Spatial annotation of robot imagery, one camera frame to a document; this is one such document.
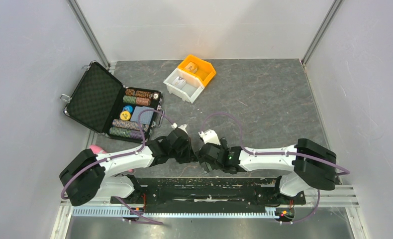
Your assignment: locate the purple chip stack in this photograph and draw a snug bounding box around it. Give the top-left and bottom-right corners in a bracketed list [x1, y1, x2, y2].
[112, 119, 149, 132]

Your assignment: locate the pink handled tool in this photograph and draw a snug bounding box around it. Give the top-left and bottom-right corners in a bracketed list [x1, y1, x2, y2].
[89, 145, 133, 174]

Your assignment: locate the white plastic bin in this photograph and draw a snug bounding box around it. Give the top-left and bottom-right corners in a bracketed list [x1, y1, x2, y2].
[163, 68, 205, 104]

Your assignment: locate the blue playing card deck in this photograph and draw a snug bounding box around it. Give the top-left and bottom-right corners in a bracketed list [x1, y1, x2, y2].
[130, 106, 154, 124]

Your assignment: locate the orange plastic bin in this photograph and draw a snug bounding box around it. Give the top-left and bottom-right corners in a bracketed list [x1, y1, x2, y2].
[178, 54, 216, 88]

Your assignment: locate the brown chip stack top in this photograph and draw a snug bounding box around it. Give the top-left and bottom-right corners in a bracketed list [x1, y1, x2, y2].
[125, 88, 153, 99]

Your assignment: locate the orange blue chip stack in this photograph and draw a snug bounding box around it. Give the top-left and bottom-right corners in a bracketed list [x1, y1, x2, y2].
[135, 97, 151, 106]

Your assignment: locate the yellow poker chip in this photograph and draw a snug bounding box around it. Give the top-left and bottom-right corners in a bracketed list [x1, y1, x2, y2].
[119, 111, 131, 121]

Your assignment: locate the black poker chip case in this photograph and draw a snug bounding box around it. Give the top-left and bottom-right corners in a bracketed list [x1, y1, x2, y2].
[61, 61, 163, 143]

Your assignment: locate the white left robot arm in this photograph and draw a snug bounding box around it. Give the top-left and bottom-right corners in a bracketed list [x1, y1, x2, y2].
[59, 128, 197, 206]

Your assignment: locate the green brown chip stack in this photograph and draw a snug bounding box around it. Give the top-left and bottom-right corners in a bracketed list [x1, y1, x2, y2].
[108, 127, 142, 141]

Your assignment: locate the blue poker chip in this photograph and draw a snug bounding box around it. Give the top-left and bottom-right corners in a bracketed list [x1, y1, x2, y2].
[122, 105, 133, 113]

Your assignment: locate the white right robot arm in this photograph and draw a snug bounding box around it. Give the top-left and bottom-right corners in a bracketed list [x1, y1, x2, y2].
[197, 138, 337, 203]

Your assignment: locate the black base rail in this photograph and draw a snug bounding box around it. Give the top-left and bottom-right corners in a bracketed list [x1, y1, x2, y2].
[122, 178, 306, 214]

